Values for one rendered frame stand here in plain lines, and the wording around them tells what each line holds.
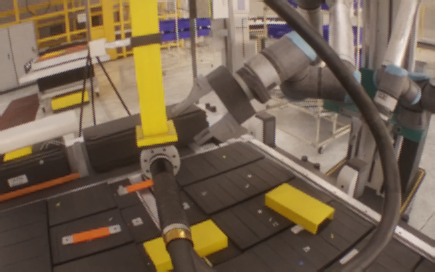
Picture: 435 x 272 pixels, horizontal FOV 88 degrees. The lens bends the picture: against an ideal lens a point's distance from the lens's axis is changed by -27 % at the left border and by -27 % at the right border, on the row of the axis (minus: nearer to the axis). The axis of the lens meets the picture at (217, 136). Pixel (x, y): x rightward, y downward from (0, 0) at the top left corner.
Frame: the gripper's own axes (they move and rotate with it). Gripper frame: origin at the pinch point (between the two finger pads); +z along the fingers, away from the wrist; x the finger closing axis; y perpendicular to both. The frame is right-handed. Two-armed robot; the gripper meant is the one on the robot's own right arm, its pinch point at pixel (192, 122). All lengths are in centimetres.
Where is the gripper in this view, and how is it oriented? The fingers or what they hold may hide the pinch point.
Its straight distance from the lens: 68.6
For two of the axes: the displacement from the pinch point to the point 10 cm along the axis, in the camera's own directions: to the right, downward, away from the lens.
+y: -2.6, -4.0, 8.8
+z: -8.1, 5.9, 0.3
